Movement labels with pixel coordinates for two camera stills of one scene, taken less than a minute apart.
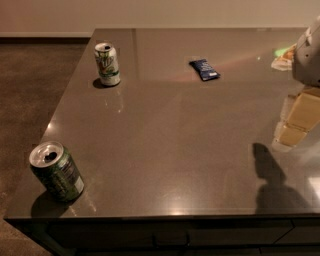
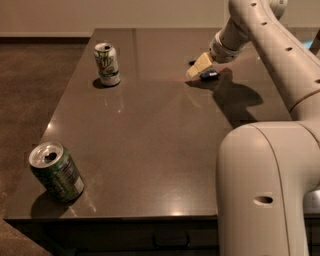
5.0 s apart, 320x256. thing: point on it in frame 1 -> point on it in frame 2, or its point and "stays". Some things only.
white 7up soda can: x=107 y=63 stays
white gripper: x=307 y=65 -> x=221 y=52
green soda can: x=50 y=162 stays
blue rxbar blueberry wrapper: x=204 y=69 stays
